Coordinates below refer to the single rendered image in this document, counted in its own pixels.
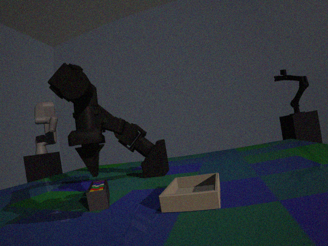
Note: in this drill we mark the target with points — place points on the tan open-top tray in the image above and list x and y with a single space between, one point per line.
191 193

